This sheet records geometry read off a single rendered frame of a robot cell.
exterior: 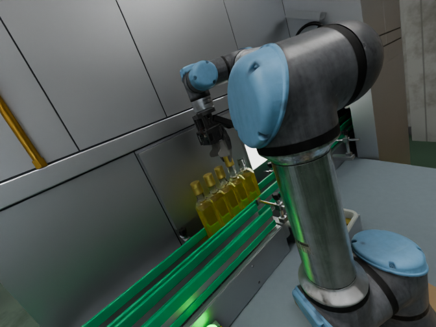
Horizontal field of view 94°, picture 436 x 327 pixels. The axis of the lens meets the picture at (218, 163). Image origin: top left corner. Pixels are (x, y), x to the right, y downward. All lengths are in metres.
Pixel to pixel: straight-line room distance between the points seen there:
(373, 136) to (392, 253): 1.02
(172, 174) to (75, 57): 0.48
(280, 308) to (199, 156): 0.60
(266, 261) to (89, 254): 0.60
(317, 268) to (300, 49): 0.33
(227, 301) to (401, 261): 0.46
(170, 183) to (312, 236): 0.58
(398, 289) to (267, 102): 0.42
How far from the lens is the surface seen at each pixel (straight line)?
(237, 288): 0.76
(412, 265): 0.53
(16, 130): 0.76
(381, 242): 0.55
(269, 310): 0.80
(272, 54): 0.26
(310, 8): 1.49
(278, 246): 0.85
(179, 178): 0.83
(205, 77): 0.61
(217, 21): 1.13
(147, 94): 0.84
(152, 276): 0.79
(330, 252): 0.38
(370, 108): 1.43
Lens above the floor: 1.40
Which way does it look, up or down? 17 degrees down
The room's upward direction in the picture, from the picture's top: 21 degrees counter-clockwise
